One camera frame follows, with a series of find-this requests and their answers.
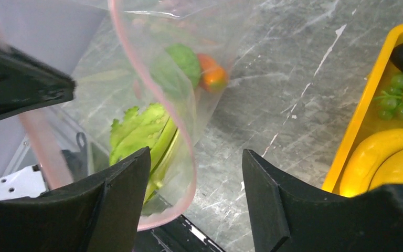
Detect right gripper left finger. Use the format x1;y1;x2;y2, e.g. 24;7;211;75
0;147;151;251

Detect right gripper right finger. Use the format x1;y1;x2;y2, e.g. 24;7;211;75
242;149;403;251

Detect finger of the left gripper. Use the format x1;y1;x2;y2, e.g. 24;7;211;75
0;47;76;121

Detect yellow plastic tray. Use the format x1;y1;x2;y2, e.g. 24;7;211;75
322;24;403;194

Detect clear zip top bag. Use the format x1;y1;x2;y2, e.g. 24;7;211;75
0;1;257;231

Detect orange red toy mango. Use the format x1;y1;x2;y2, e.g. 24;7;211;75
197;53;228;93

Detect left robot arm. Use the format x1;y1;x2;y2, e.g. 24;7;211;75
0;47;76;201

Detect yellow toy bananas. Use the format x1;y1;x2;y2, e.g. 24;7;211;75
339;128;403;197

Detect green toy grapes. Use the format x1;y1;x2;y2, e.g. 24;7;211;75
374;71;403;120

